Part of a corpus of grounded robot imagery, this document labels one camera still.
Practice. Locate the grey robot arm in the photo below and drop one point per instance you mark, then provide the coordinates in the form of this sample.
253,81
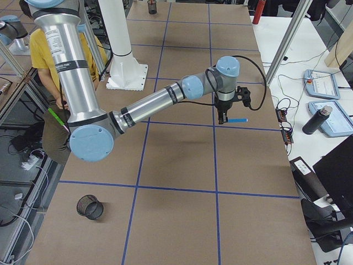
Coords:
96,120

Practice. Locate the aluminium frame post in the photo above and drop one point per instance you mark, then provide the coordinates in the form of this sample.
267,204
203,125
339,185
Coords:
290,33

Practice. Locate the blue marker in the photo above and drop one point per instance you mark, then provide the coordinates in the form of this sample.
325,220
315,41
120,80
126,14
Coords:
242,120

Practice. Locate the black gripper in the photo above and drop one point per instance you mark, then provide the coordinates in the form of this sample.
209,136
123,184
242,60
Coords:
224,106

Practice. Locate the black box with label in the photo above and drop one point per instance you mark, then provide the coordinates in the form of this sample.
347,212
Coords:
307,179

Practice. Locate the blue teach pendant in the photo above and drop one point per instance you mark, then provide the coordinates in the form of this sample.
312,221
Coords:
338,124
321,84

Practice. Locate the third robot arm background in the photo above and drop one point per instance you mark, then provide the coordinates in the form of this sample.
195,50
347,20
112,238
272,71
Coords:
14,35

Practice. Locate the black solid cup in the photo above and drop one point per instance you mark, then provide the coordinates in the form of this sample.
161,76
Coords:
152,8

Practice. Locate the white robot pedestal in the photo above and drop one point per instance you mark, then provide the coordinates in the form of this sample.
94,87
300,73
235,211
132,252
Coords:
125,71

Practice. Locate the upper blue teach pendant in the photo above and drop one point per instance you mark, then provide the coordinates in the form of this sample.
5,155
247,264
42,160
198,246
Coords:
321,84

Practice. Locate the lower blue teach pendant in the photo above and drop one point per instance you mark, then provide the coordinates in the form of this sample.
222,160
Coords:
338,124

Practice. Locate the white power strip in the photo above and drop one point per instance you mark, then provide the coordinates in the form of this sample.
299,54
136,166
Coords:
32,162

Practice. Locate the orange circuit board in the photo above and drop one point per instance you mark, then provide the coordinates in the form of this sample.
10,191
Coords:
286,128

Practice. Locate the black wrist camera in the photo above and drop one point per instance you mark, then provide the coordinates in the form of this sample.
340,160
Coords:
242,94

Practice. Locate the black water bottle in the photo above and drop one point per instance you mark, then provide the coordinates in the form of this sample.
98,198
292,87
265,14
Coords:
317,120

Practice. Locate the black monitor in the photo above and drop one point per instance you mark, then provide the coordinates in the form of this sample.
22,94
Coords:
334,170

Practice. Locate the black mesh pencil cup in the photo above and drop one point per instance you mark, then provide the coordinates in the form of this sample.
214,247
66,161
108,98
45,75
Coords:
90,207

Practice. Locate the person in yellow shirt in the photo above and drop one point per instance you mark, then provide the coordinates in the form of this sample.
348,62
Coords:
55,137

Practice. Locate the green handled tool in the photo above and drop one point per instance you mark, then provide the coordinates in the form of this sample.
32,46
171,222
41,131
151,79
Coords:
59,120

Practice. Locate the red bottle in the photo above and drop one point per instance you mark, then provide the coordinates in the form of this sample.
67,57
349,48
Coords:
258,11

